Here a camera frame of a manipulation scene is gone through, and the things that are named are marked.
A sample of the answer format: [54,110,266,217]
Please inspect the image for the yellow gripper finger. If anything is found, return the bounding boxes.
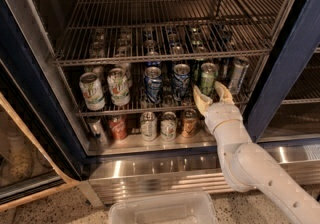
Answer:
[214,81,234,104]
[193,85,213,115]

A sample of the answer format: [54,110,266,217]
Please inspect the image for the blue can right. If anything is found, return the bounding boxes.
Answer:
[172,64,190,101]

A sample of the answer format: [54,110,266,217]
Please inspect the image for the upper wire shelf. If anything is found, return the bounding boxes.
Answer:
[54,0,284,66]

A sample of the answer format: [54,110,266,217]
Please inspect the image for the middle wire shelf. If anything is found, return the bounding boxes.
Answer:
[63,55,264,118]

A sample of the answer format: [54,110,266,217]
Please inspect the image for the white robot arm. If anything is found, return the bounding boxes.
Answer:
[193,82,320,224]

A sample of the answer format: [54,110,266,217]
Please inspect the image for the white green can far left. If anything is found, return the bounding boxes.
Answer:
[79,72,105,111]

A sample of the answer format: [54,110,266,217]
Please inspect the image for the orange brown can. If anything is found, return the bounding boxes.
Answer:
[181,109,198,138]

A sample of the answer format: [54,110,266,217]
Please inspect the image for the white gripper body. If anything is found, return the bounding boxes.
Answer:
[204,103,243,134]

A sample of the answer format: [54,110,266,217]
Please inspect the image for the wire shelf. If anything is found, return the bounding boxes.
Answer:
[54,0,284,66]
[63,55,264,118]

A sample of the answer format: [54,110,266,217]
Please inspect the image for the silver can bottom left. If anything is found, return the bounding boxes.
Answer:
[87,116,107,145]

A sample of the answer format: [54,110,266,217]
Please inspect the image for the red soda can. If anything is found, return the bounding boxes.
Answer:
[108,115,127,140]

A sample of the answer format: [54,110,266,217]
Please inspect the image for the blue can left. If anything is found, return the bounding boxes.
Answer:
[144,67,162,104]

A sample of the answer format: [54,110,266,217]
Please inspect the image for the silver can right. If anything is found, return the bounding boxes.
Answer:
[228,57,249,95]

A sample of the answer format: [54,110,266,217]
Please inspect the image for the blue can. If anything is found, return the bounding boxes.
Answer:
[172,64,190,101]
[144,67,162,104]

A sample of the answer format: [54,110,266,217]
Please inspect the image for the stainless steel fridge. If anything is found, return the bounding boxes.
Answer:
[1,0,319,206]

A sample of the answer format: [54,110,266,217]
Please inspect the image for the green soda can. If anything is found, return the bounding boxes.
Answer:
[200,62,218,96]

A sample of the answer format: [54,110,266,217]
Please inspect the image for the silver green can bottom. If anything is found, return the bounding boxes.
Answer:
[140,112,157,141]

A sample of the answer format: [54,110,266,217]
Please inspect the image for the clear plastic bin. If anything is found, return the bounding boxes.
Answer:
[108,191,218,224]

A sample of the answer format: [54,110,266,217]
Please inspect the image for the open glass fridge door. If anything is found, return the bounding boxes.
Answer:
[0,63,78,212]

